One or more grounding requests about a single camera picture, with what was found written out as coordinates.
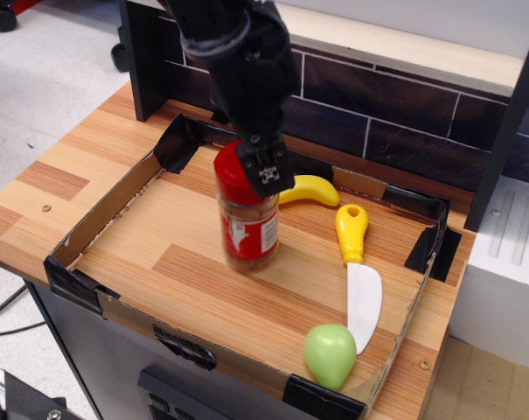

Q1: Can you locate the black chair caster wheel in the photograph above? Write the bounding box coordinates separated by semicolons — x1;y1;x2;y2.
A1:
110;26;129;73

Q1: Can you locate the dark brick pattern shelf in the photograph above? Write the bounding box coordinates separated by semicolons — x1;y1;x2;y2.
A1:
117;0;529;233

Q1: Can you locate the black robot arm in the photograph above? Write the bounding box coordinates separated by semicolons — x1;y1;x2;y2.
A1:
162;1;301;198

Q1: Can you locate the black device under table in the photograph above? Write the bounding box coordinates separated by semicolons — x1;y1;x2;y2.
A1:
136;366;239;420

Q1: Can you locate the yellow toy banana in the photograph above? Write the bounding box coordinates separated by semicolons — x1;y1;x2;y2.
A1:
279;175;340;207

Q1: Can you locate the yellow handled toy knife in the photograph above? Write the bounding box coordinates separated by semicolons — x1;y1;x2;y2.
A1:
335;204;383;355

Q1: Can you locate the black cable on floor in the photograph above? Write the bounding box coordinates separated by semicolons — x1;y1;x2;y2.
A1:
0;286;46;338

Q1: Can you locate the black caster top left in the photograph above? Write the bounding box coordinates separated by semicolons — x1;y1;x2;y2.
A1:
0;0;17;33

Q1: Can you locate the white grooved block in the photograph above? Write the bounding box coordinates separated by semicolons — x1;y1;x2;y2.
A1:
450;177;529;368

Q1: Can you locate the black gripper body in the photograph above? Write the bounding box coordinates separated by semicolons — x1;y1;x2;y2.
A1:
181;12;300;151

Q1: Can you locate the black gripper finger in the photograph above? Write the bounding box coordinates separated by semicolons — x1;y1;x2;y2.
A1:
235;138;295;198

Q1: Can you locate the red lidded spice bottle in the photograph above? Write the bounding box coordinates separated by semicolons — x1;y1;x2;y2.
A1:
213;141;279;272

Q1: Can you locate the green toy pear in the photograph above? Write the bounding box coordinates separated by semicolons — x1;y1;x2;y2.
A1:
303;324;357;391

